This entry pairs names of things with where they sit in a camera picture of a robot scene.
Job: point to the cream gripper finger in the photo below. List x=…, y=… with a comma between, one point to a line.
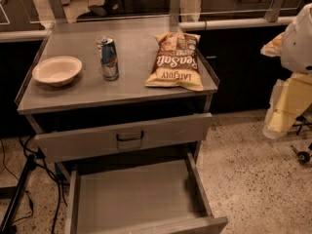
x=274, y=47
x=289, y=99

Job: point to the blue silver redbull can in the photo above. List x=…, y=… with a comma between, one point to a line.
x=108, y=57

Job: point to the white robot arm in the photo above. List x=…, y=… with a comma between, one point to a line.
x=296, y=53

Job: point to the grey top drawer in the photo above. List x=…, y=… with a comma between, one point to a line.
x=93, y=142

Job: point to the grey metal drawer cabinet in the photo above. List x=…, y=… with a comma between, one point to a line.
x=90, y=101

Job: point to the open grey middle drawer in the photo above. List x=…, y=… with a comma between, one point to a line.
x=142, y=194

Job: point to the brown sea salt chips bag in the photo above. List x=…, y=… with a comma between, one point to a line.
x=176, y=62

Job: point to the person in dark shirt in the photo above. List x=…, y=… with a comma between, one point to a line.
x=115, y=8

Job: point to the white paper bowl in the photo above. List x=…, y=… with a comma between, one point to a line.
x=57, y=71

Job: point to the black tripod leg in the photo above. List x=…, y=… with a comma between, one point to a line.
x=10, y=212

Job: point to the white horizontal rail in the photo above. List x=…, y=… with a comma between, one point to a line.
x=232, y=23

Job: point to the metal post bracket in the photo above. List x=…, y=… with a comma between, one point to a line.
x=273, y=12

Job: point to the black drawer handle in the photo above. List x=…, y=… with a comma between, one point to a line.
x=130, y=136

